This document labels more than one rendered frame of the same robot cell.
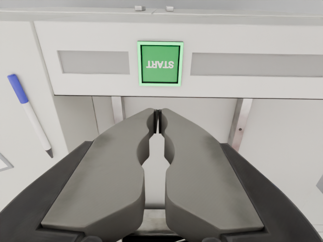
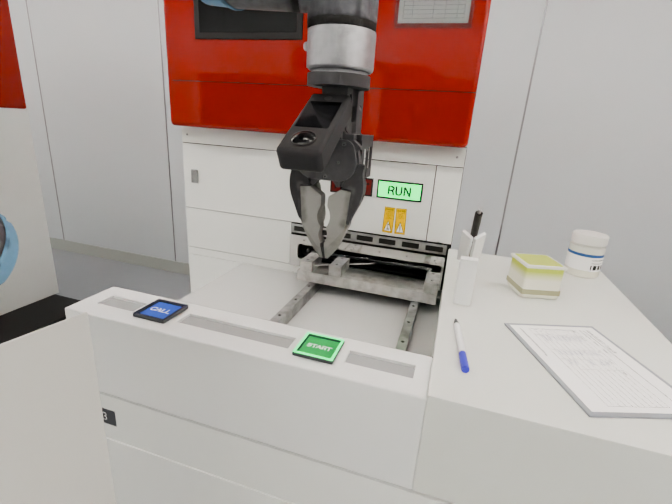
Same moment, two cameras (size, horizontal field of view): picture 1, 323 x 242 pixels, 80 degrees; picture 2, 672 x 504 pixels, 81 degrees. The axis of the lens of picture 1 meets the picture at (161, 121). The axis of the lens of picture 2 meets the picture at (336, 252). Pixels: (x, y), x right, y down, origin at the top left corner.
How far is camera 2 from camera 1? 41 cm
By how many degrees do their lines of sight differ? 43
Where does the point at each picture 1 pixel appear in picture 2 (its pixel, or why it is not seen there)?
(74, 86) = (407, 356)
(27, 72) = (449, 370)
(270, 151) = not seen: hidden behind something
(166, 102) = not seen: hidden behind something
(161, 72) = (320, 342)
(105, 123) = not seen: hidden behind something
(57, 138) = (444, 330)
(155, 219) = (384, 284)
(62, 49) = (406, 377)
